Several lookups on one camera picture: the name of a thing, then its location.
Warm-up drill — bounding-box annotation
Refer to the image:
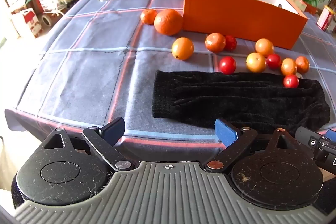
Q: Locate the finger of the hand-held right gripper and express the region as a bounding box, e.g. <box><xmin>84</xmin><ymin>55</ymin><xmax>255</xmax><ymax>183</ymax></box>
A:
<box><xmin>314</xmin><ymin>153</ymin><xmax>336</xmax><ymax>175</ymax></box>
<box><xmin>295</xmin><ymin>126</ymin><xmax>336</xmax><ymax>155</ymax></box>

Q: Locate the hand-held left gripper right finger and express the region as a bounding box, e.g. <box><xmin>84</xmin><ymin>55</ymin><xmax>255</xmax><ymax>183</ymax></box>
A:
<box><xmin>205</xmin><ymin>118</ymin><xmax>298</xmax><ymax>171</ymax></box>

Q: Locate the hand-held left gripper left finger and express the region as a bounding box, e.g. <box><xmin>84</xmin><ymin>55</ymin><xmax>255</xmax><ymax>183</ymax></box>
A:
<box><xmin>42</xmin><ymin>117</ymin><xmax>132</xmax><ymax>172</ymax></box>

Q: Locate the red tomato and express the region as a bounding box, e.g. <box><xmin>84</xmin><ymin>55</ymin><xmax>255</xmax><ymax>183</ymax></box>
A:
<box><xmin>219</xmin><ymin>56</ymin><xmax>237</xmax><ymax>75</ymax></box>
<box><xmin>266</xmin><ymin>54</ymin><xmax>282</xmax><ymax>69</ymax></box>
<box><xmin>224</xmin><ymin>35</ymin><xmax>237</xmax><ymax>51</ymax></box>
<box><xmin>283</xmin><ymin>74</ymin><xmax>299</xmax><ymax>88</ymax></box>

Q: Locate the small orange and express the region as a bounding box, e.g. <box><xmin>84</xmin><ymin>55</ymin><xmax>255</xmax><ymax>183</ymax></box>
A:
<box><xmin>281</xmin><ymin>58</ymin><xmax>297</xmax><ymax>76</ymax></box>
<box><xmin>295</xmin><ymin>56</ymin><xmax>310</xmax><ymax>74</ymax></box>

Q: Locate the orange cardboard box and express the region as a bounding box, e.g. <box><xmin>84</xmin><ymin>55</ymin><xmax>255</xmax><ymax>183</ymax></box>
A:
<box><xmin>182</xmin><ymin>0</ymin><xmax>308</xmax><ymax>50</ymax></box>

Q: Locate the black fuzzy cloth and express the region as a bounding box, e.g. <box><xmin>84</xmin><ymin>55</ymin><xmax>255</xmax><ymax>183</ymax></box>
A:
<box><xmin>152</xmin><ymin>70</ymin><xmax>331</xmax><ymax>135</ymax></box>

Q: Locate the dark-skinned orange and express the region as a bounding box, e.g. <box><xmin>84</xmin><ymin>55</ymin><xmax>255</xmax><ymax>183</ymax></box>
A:
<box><xmin>205</xmin><ymin>32</ymin><xmax>226</xmax><ymax>54</ymax></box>

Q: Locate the small mandarin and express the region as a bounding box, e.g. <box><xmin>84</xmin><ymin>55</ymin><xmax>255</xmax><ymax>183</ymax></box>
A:
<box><xmin>140</xmin><ymin>9</ymin><xmax>158</xmax><ymax>25</ymax></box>

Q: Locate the red can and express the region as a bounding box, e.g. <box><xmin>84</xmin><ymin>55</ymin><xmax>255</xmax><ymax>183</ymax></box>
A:
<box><xmin>317</xmin><ymin>5</ymin><xmax>336</xmax><ymax>31</ymax></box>

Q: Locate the large orange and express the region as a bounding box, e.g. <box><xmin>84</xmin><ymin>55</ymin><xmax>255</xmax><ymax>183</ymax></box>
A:
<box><xmin>154</xmin><ymin>9</ymin><xmax>183</xmax><ymax>36</ymax></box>

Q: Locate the tape roll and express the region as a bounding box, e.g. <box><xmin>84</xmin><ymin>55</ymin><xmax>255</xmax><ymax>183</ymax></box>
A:
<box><xmin>42</xmin><ymin>14</ymin><xmax>53</xmax><ymax>28</ymax></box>

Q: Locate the white and red carton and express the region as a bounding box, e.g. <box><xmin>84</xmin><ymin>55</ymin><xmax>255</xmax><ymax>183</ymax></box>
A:
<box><xmin>10</xmin><ymin>7</ymin><xmax>44</xmax><ymax>39</ymax></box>

